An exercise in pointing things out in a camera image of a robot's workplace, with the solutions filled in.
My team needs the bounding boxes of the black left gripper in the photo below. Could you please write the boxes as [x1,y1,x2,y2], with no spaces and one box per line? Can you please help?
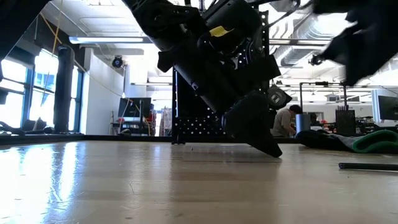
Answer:
[156,0,284,159]

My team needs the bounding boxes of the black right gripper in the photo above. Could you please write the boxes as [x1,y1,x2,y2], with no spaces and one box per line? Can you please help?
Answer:
[320,18,398,87]

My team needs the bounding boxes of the black tape measure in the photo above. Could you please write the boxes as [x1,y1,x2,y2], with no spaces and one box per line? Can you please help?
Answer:
[267,85,294,111]

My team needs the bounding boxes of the person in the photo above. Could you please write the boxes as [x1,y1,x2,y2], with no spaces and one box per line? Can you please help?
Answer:
[310,113,323,128]
[270,104,303,138]

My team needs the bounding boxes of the grey cylinder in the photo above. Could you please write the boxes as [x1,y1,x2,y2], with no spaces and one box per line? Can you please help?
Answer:
[295,113,312,135]

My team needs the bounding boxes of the black metal pegboard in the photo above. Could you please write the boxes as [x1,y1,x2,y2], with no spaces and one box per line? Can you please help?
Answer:
[172,9,270,146]

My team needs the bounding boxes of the black ceiling mounted device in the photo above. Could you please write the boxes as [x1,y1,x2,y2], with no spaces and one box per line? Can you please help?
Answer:
[309,52,326,67]

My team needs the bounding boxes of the black metal stand rig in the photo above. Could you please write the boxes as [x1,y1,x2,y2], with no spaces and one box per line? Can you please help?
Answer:
[298,79,357,114]

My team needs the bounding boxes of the black computer monitor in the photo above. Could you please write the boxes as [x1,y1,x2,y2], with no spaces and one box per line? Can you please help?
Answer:
[377,95,398,121]
[118,97,152,119]

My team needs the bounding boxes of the black grey work glove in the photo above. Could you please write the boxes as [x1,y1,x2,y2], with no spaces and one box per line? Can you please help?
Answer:
[295,129,398,154]

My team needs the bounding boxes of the black perforated holder box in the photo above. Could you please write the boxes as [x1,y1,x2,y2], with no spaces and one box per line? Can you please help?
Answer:
[335,108,357,136]

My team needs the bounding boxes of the cluttered equipment cart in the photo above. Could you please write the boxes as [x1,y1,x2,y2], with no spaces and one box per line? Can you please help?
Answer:
[109,117,157,136]

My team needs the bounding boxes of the long ceiling light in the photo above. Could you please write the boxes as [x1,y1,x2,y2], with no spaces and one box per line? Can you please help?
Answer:
[68,36,153,44]

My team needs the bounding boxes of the black room pillar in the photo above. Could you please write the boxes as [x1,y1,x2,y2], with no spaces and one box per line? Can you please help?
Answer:
[53,45,76,134]

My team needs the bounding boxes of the dark office chair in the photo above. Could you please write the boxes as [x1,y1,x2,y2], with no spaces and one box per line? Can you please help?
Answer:
[21,118,47,132]

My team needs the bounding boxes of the black round camera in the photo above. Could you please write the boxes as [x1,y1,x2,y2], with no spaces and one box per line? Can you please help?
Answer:
[111,55,125,69]

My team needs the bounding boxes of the black aluminium table frame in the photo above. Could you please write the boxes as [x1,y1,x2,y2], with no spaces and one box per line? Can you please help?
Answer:
[0,133,174,147]

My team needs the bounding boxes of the blue window frame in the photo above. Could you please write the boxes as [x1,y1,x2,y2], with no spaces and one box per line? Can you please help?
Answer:
[0,52,84,134]

